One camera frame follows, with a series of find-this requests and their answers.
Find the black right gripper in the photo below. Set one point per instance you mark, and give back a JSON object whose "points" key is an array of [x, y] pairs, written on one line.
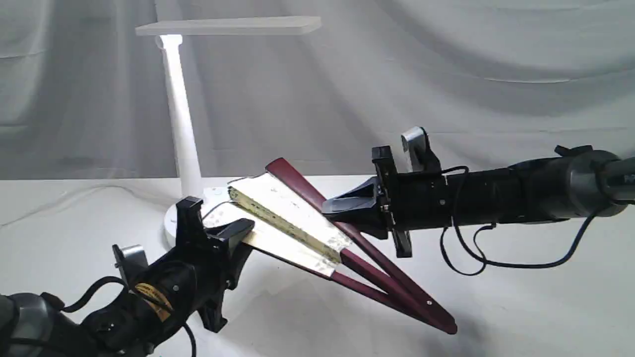
{"points": [[421, 200]]}

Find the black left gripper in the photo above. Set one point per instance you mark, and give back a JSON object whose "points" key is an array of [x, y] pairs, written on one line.
{"points": [[192, 276]]}

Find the folding paper fan maroon ribs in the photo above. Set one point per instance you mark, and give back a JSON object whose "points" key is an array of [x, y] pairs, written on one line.
{"points": [[290, 227]]}

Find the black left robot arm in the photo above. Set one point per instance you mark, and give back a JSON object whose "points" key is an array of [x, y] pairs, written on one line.
{"points": [[44, 326]]}

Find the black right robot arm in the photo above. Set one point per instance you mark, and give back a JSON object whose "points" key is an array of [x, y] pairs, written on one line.
{"points": [[578, 182]]}

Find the grey backdrop cloth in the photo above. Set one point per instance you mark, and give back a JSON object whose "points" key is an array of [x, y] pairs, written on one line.
{"points": [[494, 82]]}

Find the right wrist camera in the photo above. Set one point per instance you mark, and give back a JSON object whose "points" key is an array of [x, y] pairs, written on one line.
{"points": [[416, 145]]}

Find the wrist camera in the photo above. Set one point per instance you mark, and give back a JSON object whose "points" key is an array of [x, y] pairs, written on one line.
{"points": [[130, 261], [416, 145]]}

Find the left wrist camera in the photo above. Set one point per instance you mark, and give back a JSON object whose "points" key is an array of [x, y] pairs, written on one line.
{"points": [[130, 261]]}

